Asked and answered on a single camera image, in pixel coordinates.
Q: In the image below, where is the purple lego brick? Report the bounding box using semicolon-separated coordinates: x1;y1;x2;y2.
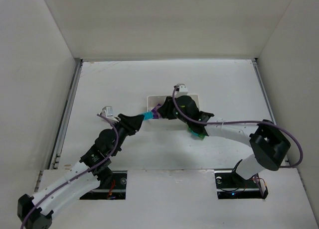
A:
151;104;161;119

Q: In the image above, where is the teal lego brick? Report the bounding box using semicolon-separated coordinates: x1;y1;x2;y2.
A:
142;112;154;120

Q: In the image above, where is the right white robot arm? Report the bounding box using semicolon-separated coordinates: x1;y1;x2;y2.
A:
158;95;291;182

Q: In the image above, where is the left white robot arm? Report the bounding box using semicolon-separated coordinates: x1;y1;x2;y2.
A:
17;114;145;229

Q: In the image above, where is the white three-compartment tray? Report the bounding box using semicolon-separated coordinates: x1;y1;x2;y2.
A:
146;93;200;126

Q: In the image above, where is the green lego brick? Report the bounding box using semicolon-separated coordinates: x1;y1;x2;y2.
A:
188;125;208;139

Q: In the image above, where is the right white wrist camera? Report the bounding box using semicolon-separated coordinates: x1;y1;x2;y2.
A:
174;84;188;95

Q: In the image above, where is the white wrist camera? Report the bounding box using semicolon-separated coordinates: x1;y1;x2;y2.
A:
100;106;118;121
174;84;188;95

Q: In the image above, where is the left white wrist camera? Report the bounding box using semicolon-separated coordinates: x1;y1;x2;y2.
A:
100;106;118;121

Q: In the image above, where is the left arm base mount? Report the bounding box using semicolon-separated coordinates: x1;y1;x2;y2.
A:
80;171;128;201

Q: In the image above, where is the left aluminium rail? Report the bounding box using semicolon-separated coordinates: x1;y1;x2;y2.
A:
44;58;83;169

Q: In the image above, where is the aluminium rail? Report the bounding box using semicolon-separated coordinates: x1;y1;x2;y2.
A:
44;58;83;169
252;57;285;152

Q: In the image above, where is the right aluminium rail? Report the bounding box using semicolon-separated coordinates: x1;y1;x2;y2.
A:
252;57;285;152

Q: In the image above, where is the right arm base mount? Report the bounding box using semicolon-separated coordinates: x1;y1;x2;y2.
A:
214;170;269;200

